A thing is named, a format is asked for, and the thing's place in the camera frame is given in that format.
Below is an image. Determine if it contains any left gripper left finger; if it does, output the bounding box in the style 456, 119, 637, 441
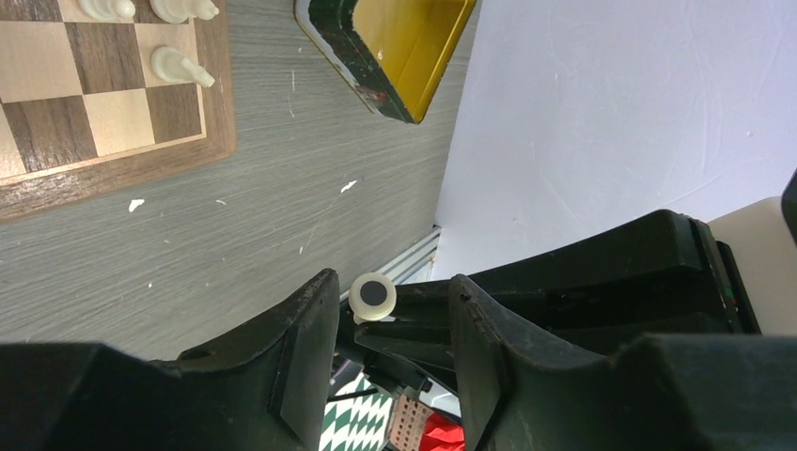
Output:
1, 269, 339, 450

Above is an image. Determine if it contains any green white checkered board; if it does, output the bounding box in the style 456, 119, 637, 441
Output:
319, 392, 394, 451

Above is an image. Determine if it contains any white knight in tin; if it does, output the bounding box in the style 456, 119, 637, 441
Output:
149, 0, 220, 24

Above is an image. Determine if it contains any gold tin tray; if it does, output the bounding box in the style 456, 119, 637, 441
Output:
293, 0, 476, 124

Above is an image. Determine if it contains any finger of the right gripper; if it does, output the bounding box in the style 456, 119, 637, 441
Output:
353, 210, 760, 374

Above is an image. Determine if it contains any white piece aside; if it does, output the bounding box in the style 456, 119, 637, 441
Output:
348, 272, 398, 324

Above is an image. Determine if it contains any wooden chess board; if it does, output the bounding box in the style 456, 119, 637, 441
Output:
1, 1, 237, 221

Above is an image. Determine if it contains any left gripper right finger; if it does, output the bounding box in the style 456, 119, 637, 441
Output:
448, 275, 796, 450

